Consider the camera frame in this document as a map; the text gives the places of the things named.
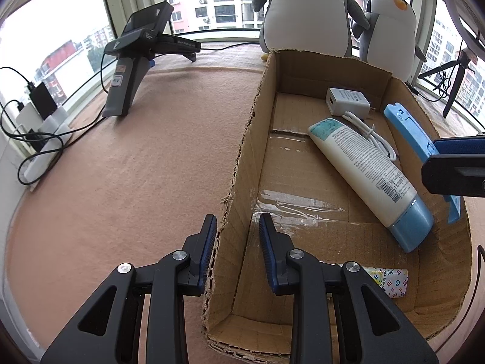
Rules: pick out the blue plastic phone stand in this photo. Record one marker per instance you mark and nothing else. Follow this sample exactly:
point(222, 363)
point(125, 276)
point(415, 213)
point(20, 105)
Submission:
point(407, 125)

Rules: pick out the white lotion tube blue cap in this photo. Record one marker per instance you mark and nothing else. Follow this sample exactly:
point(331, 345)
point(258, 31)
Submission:
point(367, 174)

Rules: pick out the brown cardboard box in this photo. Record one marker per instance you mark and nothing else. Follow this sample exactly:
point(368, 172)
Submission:
point(303, 167)

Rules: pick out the white power adapter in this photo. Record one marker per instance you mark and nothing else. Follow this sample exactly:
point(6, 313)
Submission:
point(26, 119)

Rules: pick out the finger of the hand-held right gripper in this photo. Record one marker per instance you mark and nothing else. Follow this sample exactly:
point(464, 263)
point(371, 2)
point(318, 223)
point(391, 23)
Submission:
point(462, 146)

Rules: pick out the black power adapter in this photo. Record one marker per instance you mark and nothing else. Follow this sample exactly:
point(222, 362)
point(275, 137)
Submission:
point(42, 101)

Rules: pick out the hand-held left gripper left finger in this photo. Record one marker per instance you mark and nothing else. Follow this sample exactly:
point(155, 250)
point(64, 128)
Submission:
point(210, 250)

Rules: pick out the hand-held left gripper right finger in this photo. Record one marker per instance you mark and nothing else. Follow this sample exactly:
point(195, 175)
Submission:
point(266, 250)

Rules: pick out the black tripod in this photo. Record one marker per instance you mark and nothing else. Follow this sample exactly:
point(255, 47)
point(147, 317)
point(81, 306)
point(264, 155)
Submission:
point(464, 58)

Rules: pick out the white power strip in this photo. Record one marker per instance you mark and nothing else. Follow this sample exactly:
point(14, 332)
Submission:
point(38, 163)

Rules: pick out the patterned small pouch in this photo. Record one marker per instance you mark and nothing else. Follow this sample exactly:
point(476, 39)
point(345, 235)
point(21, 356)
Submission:
point(392, 282)

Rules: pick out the large penguin plush toy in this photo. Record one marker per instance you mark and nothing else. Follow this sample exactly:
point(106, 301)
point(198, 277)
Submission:
point(303, 19)

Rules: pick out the white USB wall charger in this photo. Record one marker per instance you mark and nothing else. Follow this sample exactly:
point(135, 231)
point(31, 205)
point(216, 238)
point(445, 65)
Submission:
point(348, 100)

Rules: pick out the small penguin plush toy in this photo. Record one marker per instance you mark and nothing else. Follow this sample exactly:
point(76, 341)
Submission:
point(390, 41)

